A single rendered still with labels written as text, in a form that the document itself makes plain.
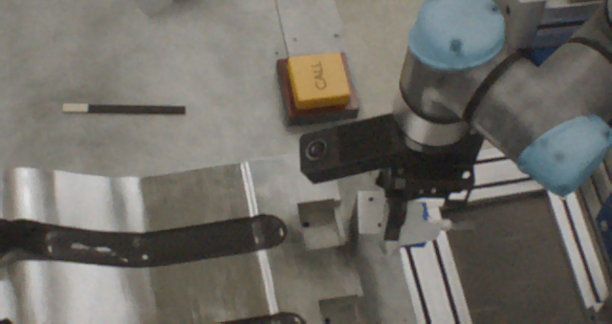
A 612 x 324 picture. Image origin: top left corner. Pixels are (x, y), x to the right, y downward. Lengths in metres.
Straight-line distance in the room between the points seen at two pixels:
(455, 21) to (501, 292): 1.05
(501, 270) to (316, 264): 0.84
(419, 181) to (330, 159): 0.09
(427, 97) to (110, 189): 0.37
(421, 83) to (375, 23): 1.45
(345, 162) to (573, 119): 0.26
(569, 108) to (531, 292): 1.04
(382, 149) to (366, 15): 1.37
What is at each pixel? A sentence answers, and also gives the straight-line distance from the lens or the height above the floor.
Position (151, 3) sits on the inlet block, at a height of 0.83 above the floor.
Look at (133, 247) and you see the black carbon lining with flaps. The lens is 1.28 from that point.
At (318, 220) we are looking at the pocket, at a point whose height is 0.86.
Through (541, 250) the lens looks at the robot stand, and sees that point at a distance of 2.10.
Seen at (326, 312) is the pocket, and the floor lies 0.86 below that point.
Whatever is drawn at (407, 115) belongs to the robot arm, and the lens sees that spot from 1.14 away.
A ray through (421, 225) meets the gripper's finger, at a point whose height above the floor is 0.90.
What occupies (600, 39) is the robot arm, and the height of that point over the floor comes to 1.18.
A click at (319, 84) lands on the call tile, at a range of 1.43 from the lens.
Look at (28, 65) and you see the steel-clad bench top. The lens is 1.50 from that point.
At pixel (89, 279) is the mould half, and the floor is 0.91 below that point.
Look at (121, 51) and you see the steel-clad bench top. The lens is 1.50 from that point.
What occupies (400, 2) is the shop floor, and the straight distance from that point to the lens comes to 2.58.
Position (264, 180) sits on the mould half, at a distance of 1.31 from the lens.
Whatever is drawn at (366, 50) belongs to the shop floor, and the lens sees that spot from 2.50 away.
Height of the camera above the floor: 2.03
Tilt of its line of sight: 59 degrees down
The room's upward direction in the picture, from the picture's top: 10 degrees clockwise
